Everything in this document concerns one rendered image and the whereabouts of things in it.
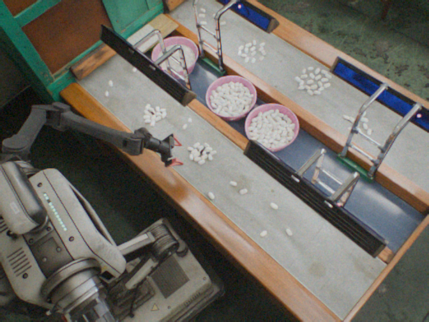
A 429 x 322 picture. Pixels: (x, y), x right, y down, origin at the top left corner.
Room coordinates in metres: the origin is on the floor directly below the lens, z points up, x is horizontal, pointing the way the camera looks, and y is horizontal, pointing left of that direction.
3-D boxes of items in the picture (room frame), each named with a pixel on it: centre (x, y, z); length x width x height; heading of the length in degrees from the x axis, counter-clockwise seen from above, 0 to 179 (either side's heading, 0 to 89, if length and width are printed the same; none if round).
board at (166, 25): (1.83, 0.24, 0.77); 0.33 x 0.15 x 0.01; 126
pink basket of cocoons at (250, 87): (1.30, -0.15, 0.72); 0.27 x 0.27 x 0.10
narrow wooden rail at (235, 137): (1.07, -0.11, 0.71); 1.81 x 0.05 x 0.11; 36
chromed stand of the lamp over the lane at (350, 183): (0.61, -0.40, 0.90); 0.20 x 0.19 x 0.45; 36
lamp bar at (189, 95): (1.35, 0.24, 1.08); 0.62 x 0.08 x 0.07; 36
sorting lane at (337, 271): (0.96, 0.03, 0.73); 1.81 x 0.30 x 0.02; 36
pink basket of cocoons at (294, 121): (1.07, -0.31, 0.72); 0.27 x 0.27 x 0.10
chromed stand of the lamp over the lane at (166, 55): (1.39, 0.17, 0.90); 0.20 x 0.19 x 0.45; 36
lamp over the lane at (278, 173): (0.57, -0.33, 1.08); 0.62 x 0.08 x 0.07; 36
